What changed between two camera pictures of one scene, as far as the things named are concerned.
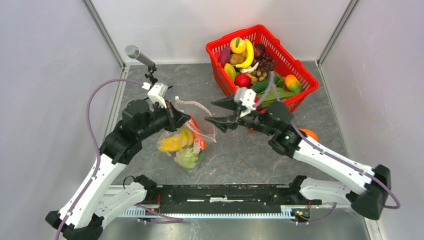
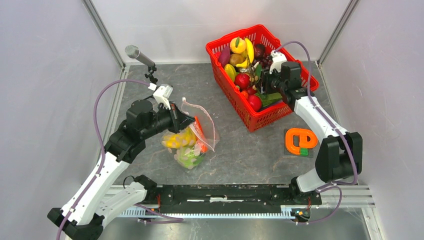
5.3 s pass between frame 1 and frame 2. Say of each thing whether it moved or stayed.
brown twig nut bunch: moved
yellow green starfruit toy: stayed
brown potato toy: stayed
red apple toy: stayed
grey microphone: stayed
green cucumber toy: moved
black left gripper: stayed
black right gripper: moved
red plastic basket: stayed
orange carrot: moved
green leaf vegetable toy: stayed
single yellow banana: stayed
